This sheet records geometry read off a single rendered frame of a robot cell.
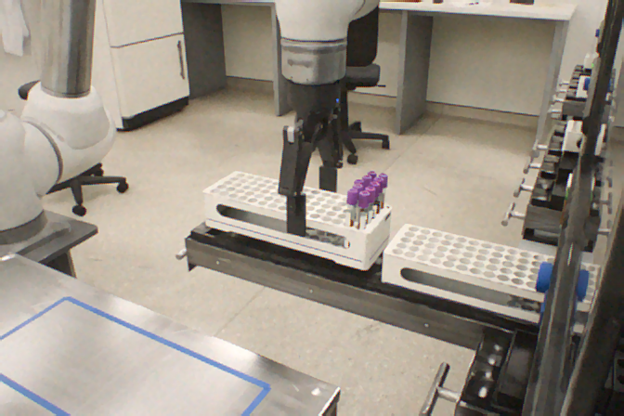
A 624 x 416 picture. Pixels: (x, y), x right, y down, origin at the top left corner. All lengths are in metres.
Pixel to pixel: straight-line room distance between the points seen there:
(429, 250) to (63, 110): 0.81
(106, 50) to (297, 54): 3.39
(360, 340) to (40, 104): 1.27
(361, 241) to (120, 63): 3.38
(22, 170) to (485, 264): 0.88
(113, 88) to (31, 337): 3.43
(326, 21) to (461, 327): 0.44
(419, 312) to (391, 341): 1.18
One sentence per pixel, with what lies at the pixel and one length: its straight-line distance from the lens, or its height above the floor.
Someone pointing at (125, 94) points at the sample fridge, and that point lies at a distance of 4.07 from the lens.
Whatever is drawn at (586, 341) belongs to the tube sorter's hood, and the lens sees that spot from 0.17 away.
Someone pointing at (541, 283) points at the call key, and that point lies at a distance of 0.54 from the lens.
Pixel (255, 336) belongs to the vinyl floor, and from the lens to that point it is 1.97.
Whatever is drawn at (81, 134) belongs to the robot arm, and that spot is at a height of 0.89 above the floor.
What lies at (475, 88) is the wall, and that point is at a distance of 4.36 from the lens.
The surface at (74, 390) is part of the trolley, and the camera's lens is 0.68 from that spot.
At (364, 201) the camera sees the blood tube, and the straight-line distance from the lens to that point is 0.75.
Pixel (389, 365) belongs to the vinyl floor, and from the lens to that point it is 1.86.
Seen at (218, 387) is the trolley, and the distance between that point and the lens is 0.63.
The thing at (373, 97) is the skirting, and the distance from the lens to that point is 4.62.
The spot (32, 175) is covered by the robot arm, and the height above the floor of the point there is 0.85.
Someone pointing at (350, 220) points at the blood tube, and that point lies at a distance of 0.77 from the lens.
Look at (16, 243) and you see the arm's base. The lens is 1.22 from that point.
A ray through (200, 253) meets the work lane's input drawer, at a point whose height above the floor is 0.78.
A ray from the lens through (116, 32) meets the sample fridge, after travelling 3.99.
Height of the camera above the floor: 1.26
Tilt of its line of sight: 27 degrees down
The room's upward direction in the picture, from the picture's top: straight up
